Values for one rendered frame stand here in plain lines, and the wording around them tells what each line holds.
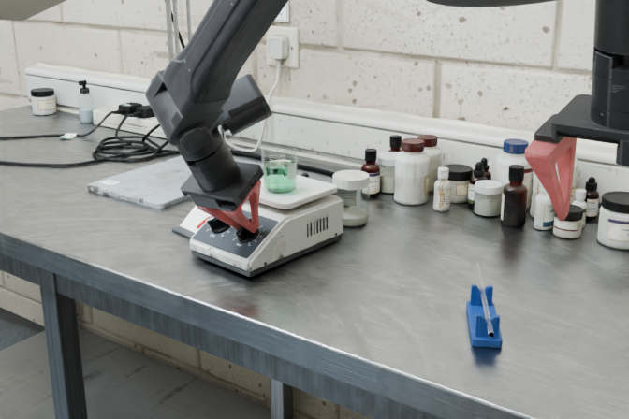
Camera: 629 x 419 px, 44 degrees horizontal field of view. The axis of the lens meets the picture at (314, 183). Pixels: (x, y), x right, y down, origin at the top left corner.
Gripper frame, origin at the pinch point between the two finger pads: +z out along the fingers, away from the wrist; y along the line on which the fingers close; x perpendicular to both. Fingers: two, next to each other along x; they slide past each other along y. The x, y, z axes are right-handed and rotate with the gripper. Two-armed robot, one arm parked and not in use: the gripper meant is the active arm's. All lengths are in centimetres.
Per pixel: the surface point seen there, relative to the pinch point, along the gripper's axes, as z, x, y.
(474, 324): 6.6, 3.1, -34.1
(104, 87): 19, -48, 92
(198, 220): 6.2, -3.6, 15.7
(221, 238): 1.3, 2.2, 3.8
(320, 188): 4.4, -12.4, -3.6
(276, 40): 9, -56, 35
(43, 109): 21, -40, 109
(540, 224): 24.7, -29.2, -28.2
